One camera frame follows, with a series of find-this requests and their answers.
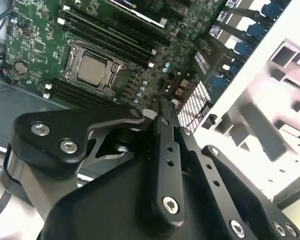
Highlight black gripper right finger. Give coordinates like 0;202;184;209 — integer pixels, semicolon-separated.
174;126;300;240

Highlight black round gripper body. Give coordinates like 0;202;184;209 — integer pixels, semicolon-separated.
1;124;231;240

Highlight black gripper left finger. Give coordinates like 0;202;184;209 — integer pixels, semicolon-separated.
11;96;188;235

